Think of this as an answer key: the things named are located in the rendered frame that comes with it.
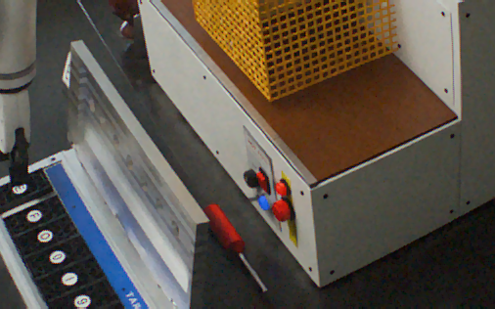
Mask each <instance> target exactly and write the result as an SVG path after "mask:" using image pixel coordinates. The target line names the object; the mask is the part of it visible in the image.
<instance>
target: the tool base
mask: <svg viewBox="0 0 495 309"><path fill-rule="evenodd" d="M72 147H73V149H70V150H69V151H67V152H65V151H62V152H61V153H58V154H54V155H53V156H51V157H48V158H47V159H44V160H40V161H38V162H36V163H34V164H32V165H30V166H29V167H28V173H30V172H32V171H34V170H35V169H38V168H40V167H42V168H43V170H44V169H46V168H48V167H50V166H53V165H55V164H56V163H59V162H61V163H62V164H63V166H64V168H65V169H66V171H67V173H68V175H69V176H70V180H71V181H72V183H73V184H74V186H75V187H76V188H77V190H78V191H79V192H80V194H81V197H82V199H83V200H84V202H85V204H86V205H87V207H88V208H89V210H90V212H91V213H92V214H93V216H94V217H95V220H96V222H97V224H98V225H99V227H100V229H101V230H102V232H103V233H104V235H105V237H106V238H107V240H108V242H110V244H111V245H112V248H113V249H114V251H115V253H116V254H117V256H118V257H119V260H120V262H121V264H122V265H123V266H124V268H125V269H126V271H127V273H128V274H129V276H130V278H131V279H132V281H133V282H134V284H135V285H136V286H137V288H138V289H139V290H140V292H141V293H142V295H143V297H144V298H145V299H146V301H147V302H148V304H149V305H150V307H151V309H178V307H177V306H176V304H175V303H174V301H172V302H170V300H169V299H168V297H167V295H166V294H165V293H164V291H163V290H162V288H158V286H157V285H156V283H155V281H154V280H153V278H151V276H150V275H149V273H148V271H147V270H146V268H145V267H144V265H143V264H142V262H141V260H140V257H141V256H140V255H139V253H138V252H137V250H136V249H135V247H134V245H133V244H132V242H131V241H130V239H128V237H127V236H126V234H125V232H124V230H125V228H124V226H123V224H122V223H121V221H120V220H119V218H118V217H117V218H115V216H114V215H113V212H112V211H111V209H110V208H109V206H108V205H107V204H104V203H103V201H102V199H101V197H100V195H99V194H98V193H97V191H96V190H95V188H94V187H93V185H92V183H91V182H90V180H89V177H90V176H89V174H88V173H87V170H86V168H85V166H84V165H83V164H82V163H81V161H80V160H79V158H78V151H77V148H76V146H75V145H72ZM53 157H54V158H55V161H51V158H53ZM9 182H10V178H9V176H6V177H5V178H2V179H1V180H0V186H1V185H2V184H6V183H9ZM0 254H1V256H2V258H3V260H4V262H5V264H6V266H7V267H8V269H9V271H10V274H11V277H12V278H13V280H14V282H15V284H16V286H17V288H18V289H19V291H20V293H21V296H22V299H23V301H24V304H25V306H26V307H27V309H41V307H40V306H39V304H38V302H37V300H36V298H35V297H34V295H33V293H32V291H31V289H30V287H29V286H28V284H27V282H26V279H25V276H24V275H23V272H22V270H21V268H20V266H19V264H18V263H17V261H16V259H15V256H14V253H13V252H12V251H11V249H10V247H9V245H8V243H7V241H6V239H5V236H4V234H3V232H2V230H1V228H0Z"/></svg>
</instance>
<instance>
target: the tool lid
mask: <svg viewBox="0 0 495 309"><path fill-rule="evenodd" d="M106 123H107V124H106ZM67 139H68V140H69V142H70V144H71V145H75V146H76V148H77V151H78V158H79V160H80V161H81V163H82V164H83V165H84V166H85V168H86V170H87V173H88V174H89V176H90V177H89V180H90V182H91V183H92V185H93V187H94V188H95V190H96V191H97V193H98V194H99V195H100V197H101V199H102V201H103V203H104V204H107V205H108V206H109V208H110V209H111V211H112V213H113V215H114V216H115V218H117V217H118V218H119V220H120V221H121V223H122V224H123V226H124V228H125V230H124V232H125V234H126V236H127V237H128V239H130V241H131V242H132V244H133V245H134V247H135V249H136V250H137V252H138V253H139V255H140V256H141V257H140V260H141V262H142V264H143V265H144V267H145V268H146V270H147V271H148V273H149V275H150V276H151V278H153V280H154V281H155V283H156V285H157V287H158V288H162V290H163V291H164V293H165V294H166V295H167V297H168V299H169V300H170V302H172V301H174V303H175V304H176V306H177V307H178V309H202V302H203V286H204V268H205V260H206V251H207V241H208V233H209V224H210V220H209V219H208V218H207V216H206V215H205V213H204V212H203V210H202V209H201V208H200V206H199V205H198V203H197V202H196V201H195V199H194V198H193V197H192V195H191V194H190V192H188V191H187V189H186V188H185V187H184V185H183V184H182V183H181V181H180V180H179V178H178V177H177V176H176V174H175V173H174V172H173V170H172V169H171V167H170V166H169V165H168V163H167V162H166V161H165V158H164V157H163V155H162V154H161V152H160V151H159V150H158V148H157V147H156V145H155V144H154V142H153V141H152V140H151V138H150V137H149V136H148V134H147V133H146V131H145V130H144V129H143V127H142V126H141V124H140V123H139V122H138V120H137V119H136V117H135V116H134V115H133V113H132V112H131V111H130V109H129V108H128V106H127V105H126V103H125V102H124V101H123V99H121V98H120V96H119V95H118V93H117V91H116V89H115V88H114V87H113V85H112V83H111V82H110V81H109V79H108V78H107V76H106V75H105V73H104V72H103V71H102V69H101V68H100V66H99V65H98V64H97V62H96V61H95V59H94V57H93V56H92V55H91V54H90V52H89V51H88V48H87V47H86V46H85V45H84V44H83V42H82V40H79V41H73V42H71V51H70V55H69V87H68V122H67ZM118 141H119V142H118ZM131 159H132V160H131ZM132 162H133V165H132ZM146 182H147V185H146ZM160 202H161V203H160ZM161 205H162V207H161ZM177 226H178V228H179V232H178V229H177Z"/></svg>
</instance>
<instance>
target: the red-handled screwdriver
mask: <svg viewBox="0 0 495 309"><path fill-rule="evenodd" d="M203 212H204V213H205V215H206V216H207V218H208V219H209V220H210V224H209V228H210V229H211V231H212V232H213V234H214V235H215V237H217V239H218V240H219V242H220V243H221V244H222V245H223V247H224V248H225V250H226V251H227V253H228V254H229V255H231V256H236V255H238V256H239V257H240V258H241V260H242V261H243V263H244V264H245V266H246V267H247V269H248V270H249V271H250V273H251V274H252V276H253V277H254V279H255V280H256V282H257V283H258V285H259V286H260V287H261V288H262V290H263V291H264V293H267V292H268V289H267V287H266V286H265V285H264V284H263V282H262V281H261V280H260V279H259V277H258V276H257V274H256V273H255V272H254V270H253V269H252V268H251V267H250V265H249V264H248V262H247V260H246V259H245V257H244V256H243V250H244V248H245V243H244V242H243V240H242V239H241V237H240V236H239V234H238V233H237V231H236V230H235V228H234V227H233V224H232V223H231V221H230V220H229V218H228V217H227V215H226V214H225V212H224V211H223V209H222V208H221V206H220V205H219V204H217V203H213V204H210V205H208V206H207V207H206V208H205V209H204V210H203Z"/></svg>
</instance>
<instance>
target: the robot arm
mask: <svg viewBox="0 0 495 309"><path fill-rule="evenodd" d="M36 10H37V0H0V161H4V160H7V159H9V160H10V165H9V178H10V185H11V188H13V187H20V186H23V185H26V184H28V183H29V174H28V162H29V155H28V152H27V148H26V147H28V148H29V146H30V145H31V126H30V124H31V114H30V105H29V97H28V96H29V91H28V87H29V86H30V85H31V82H32V79H33V77H34V75H35V73H36V24H37V20H36ZM15 142H16V144H17V145H15ZM16 151H19V157H16Z"/></svg>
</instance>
